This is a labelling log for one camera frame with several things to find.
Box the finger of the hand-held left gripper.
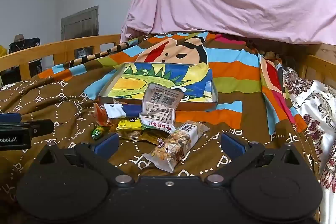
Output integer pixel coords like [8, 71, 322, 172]
[23, 119, 54, 139]
[0, 113, 23, 123]

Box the orange snack wrapper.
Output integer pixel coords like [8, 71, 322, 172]
[93, 103, 113, 127]

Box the brown lettered blanket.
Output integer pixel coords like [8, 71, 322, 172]
[0, 64, 319, 214]

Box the nut bar packet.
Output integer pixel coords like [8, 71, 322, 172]
[142, 121, 210, 173]

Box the blue and white packet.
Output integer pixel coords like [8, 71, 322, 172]
[104, 103, 147, 119]

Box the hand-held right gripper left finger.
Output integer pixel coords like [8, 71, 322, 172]
[39, 132, 134, 186]

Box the white floral cloth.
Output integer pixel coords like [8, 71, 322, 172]
[282, 67, 336, 224]

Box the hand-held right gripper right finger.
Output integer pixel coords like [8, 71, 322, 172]
[205, 133, 302, 186]

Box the black plastic crate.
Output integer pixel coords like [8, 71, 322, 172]
[9, 37, 42, 78]

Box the brown striped pole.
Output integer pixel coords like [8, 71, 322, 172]
[64, 39, 142, 67]

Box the striped cartoon printed blanket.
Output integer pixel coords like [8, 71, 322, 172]
[39, 31, 310, 135]

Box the green sausage stick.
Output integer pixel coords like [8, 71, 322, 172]
[91, 126, 107, 140]

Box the yellow snack packet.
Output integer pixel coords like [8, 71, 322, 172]
[116, 119, 142, 131]

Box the white and green snack packet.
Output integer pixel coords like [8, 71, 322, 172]
[139, 83, 184, 134]

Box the brown hat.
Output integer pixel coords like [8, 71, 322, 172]
[14, 34, 26, 49]

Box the wooden bed frame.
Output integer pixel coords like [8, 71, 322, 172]
[0, 34, 336, 83]

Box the grey door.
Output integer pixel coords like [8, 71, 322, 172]
[61, 6, 99, 42]

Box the shallow tray with dinosaur print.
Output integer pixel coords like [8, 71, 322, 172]
[98, 62, 219, 111]

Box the gold foil snack packet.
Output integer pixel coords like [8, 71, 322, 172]
[138, 131, 168, 146]

